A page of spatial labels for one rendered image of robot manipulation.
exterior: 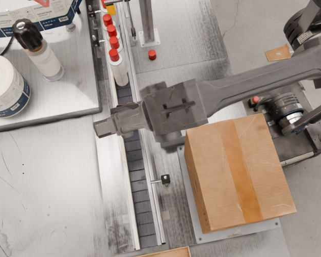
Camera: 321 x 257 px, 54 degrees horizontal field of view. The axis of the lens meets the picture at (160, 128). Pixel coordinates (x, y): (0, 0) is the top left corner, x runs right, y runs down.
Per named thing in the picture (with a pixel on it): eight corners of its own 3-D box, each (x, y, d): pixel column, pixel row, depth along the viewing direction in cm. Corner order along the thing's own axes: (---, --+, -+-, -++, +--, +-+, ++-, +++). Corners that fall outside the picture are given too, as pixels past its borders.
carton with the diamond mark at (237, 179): (183, 153, 119) (185, 127, 94) (244, 140, 120) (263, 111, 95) (203, 234, 109) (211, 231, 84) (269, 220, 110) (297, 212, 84)
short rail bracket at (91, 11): (92, 22, 146) (85, 3, 134) (105, 19, 146) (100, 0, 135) (92, 27, 145) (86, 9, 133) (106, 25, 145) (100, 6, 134)
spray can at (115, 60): (114, 78, 129) (103, 48, 110) (126, 74, 129) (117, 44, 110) (118, 88, 127) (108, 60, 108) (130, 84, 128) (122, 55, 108)
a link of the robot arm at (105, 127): (132, 135, 93) (124, 108, 92) (96, 147, 93) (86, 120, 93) (135, 132, 105) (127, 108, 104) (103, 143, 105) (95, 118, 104)
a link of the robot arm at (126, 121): (189, 134, 57) (172, 77, 57) (161, 144, 56) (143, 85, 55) (134, 136, 98) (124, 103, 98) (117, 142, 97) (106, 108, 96)
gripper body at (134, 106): (109, 107, 110) (108, 112, 103) (138, 101, 110) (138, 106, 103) (114, 124, 112) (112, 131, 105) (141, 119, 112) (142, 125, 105)
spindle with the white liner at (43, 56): (42, 65, 133) (7, 16, 105) (63, 61, 133) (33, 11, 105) (43, 83, 129) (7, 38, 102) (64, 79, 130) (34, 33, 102)
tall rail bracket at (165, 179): (151, 185, 118) (146, 176, 102) (169, 181, 118) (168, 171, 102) (152, 193, 117) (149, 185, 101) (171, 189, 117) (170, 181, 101)
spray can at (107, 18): (109, 46, 134) (98, 13, 115) (121, 43, 135) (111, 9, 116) (111, 56, 133) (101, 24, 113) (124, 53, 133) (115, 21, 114)
